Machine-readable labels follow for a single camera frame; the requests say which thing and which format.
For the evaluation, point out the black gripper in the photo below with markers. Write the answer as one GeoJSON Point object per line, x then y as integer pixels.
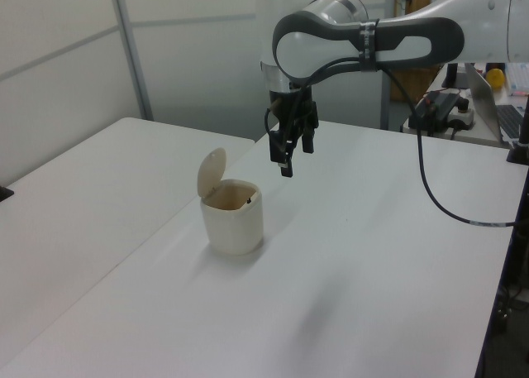
{"type": "Point", "coordinates": [287, 115]}

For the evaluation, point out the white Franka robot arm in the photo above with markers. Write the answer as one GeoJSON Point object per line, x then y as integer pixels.
{"type": "Point", "coordinates": [314, 47]}

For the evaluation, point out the small white lidded bin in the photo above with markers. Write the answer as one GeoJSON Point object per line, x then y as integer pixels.
{"type": "Point", "coordinates": [235, 233]}

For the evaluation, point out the brown wooden cabinet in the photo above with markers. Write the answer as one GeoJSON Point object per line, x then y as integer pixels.
{"type": "Point", "coordinates": [413, 84]}

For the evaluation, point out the black electronics box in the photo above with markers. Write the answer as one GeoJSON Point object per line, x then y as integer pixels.
{"type": "Point", "coordinates": [438, 105]}

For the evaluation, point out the white power strip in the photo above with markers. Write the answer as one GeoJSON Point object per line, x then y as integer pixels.
{"type": "Point", "coordinates": [463, 119]}

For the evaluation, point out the black monitor stand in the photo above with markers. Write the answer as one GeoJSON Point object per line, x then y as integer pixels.
{"type": "Point", "coordinates": [450, 75]}

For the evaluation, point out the silver laptop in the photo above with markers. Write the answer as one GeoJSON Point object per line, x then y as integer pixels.
{"type": "Point", "coordinates": [479, 88]}

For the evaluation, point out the yellow round object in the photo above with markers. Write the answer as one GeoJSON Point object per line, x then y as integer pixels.
{"type": "Point", "coordinates": [496, 79]}

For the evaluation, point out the grey partition post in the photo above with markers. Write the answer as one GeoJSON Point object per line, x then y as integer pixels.
{"type": "Point", "coordinates": [385, 105]}

